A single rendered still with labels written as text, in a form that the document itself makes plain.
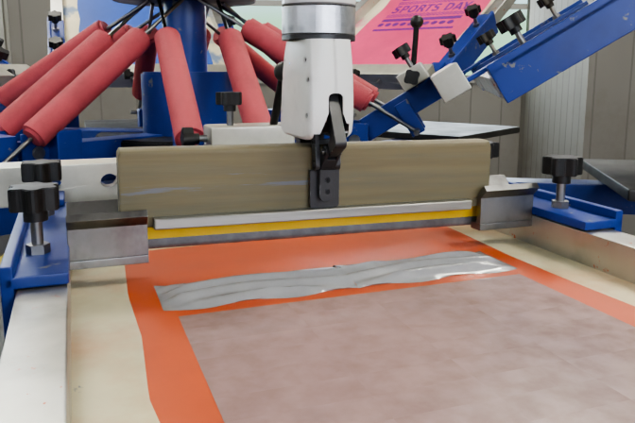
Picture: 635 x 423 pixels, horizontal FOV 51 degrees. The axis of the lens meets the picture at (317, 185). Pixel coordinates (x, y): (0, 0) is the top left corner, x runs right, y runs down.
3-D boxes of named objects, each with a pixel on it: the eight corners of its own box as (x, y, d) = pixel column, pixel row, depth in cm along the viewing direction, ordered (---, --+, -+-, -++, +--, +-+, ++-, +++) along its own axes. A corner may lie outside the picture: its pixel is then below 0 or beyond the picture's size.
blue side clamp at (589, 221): (618, 273, 72) (624, 210, 71) (581, 278, 71) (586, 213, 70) (466, 215, 100) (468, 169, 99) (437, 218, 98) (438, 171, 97)
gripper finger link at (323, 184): (307, 143, 68) (307, 207, 69) (318, 145, 65) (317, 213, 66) (336, 142, 69) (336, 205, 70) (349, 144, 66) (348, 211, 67)
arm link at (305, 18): (268, 10, 71) (269, 37, 72) (295, 2, 63) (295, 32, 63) (334, 12, 74) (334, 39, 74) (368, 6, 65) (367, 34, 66)
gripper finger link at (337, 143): (318, 74, 67) (308, 118, 71) (342, 121, 62) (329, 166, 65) (330, 74, 67) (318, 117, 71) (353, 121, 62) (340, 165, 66)
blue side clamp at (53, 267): (74, 345, 54) (68, 261, 52) (5, 354, 52) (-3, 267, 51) (72, 250, 81) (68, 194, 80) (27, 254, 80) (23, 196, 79)
